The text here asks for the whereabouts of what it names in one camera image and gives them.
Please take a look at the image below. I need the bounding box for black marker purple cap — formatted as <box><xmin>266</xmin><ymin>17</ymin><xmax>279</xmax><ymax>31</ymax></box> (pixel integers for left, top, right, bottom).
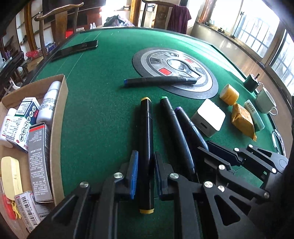
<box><xmin>174</xmin><ymin>107</ymin><xmax>209</xmax><ymax>150</ymax></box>

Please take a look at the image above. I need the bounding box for white ceramic mug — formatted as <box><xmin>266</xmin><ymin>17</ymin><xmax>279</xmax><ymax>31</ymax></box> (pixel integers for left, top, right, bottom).
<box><xmin>255</xmin><ymin>87</ymin><xmax>278</xmax><ymax>116</ymax></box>

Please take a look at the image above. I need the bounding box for yellow cracker packet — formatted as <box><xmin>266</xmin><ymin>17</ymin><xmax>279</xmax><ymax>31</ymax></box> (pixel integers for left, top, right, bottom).
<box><xmin>231</xmin><ymin>103</ymin><xmax>257</xmax><ymax>141</ymax></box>

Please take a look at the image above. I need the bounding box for round table centre control panel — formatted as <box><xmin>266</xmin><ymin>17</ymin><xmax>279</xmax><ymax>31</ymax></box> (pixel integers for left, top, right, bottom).
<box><xmin>132</xmin><ymin>47</ymin><xmax>219</xmax><ymax>100</ymax></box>

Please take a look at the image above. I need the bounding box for grey red carton box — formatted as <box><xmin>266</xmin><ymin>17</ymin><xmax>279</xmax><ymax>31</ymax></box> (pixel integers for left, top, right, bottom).
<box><xmin>28</xmin><ymin>122</ymin><xmax>53</xmax><ymax>203</ymax></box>

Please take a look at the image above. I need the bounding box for white barcode medicine box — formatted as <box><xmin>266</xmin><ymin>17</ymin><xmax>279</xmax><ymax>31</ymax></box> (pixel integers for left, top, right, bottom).
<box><xmin>15</xmin><ymin>191</ymin><xmax>51</xmax><ymax>232</ymax></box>

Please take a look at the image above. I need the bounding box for purple cloth on chair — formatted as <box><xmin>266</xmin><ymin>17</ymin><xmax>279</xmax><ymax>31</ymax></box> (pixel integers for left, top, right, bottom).
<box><xmin>167</xmin><ymin>5</ymin><xmax>191</xmax><ymax>34</ymax></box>

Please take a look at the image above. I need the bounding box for white medicine bottle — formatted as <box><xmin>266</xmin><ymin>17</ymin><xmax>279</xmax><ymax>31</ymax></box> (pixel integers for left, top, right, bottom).
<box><xmin>0</xmin><ymin>108</ymin><xmax>17</xmax><ymax>148</ymax></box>
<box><xmin>36</xmin><ymin>81</ymin><xmax>61</xmax><ymax>128</ymax></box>

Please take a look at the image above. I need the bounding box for cardboard box tray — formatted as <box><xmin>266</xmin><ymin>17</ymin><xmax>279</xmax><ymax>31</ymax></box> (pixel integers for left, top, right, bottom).
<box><xmin>0</xmin><ymin>74</ymin><xmax>69</xmax><ymax>239</ymax></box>

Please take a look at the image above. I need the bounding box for green white medicine box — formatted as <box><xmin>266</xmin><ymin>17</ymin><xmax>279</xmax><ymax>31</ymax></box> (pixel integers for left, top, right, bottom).
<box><xmin>6</xmin><ymin>97</ymin><xmax>40</xmax><ymax>153</ymax></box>

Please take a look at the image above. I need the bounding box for cream keychain case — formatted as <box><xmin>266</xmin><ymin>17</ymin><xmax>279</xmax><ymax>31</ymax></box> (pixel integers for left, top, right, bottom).
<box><xmin>1</xmin><ymin>156</ymin><xmax>23</xmax><ymax>201</ymax></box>

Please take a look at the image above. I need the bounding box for wooden chair with purple cloth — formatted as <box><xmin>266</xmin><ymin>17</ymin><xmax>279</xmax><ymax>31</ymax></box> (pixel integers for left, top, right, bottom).
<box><xmin>141</xmin><ymin>1</ymin><xmax>188</xmax><ymax>30</ymax></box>

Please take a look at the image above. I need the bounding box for black marker yellow cap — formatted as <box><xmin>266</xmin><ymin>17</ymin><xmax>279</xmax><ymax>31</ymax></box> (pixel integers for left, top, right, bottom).
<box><xmin>137</xmin><ymin>97</ymin><xmax>154</xmax><ymax>215</ymax></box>

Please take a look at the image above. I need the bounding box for black glass side table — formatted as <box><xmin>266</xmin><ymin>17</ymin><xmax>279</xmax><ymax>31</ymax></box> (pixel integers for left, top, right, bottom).
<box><xmin>1</xmin><ymin>52</ymin><xmax>24</xmax><ymax>95</ymax></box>

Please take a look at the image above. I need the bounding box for dark green cylinder motor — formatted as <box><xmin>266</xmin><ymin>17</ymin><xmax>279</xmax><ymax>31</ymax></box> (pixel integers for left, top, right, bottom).
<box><xmin>243</xmin><ymin>73</ymin><xmax>261</xmax><ymax>93</ymax></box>

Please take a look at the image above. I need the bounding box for black marker blue cap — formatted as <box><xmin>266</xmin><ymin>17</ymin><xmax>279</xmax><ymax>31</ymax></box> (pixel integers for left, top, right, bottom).
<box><xmin>124</xmin><ymin>76</ymin><xmax>197</xmax><ymax>88</ymax></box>

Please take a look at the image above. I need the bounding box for wooden armchair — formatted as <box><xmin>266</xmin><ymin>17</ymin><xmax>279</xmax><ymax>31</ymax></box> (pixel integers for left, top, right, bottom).
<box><xmin>34</xmin><ymin>2</ymin><xmax>84</xmax><ymax>58</ymax></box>

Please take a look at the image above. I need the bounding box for yellow round container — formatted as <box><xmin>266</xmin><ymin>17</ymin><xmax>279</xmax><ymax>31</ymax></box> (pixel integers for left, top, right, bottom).
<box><xmin>219</xmin><ymin>84</ymin><xmax>239</xmax><ymax>106</ymax></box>

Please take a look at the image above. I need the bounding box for light blue tissue pack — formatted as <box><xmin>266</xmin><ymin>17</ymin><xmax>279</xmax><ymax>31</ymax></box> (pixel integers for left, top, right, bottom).
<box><xmin>244</xmin><ymin>100</ymin><xmax>265</xmax><ymax>132</ymax></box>

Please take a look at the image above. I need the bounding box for black smartphone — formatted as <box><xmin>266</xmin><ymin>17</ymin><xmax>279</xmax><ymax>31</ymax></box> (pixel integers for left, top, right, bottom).
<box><xmin>52</xmin><ymin>40</ymin><xmax>98</xmax><ymax>61</ymax></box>

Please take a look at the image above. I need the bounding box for white power adapter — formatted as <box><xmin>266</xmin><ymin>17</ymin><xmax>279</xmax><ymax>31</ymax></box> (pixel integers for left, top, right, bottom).
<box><xmin>191</xmin><ymin>99</ymin><xmax>226</xmax><ymax>137</ymax></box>

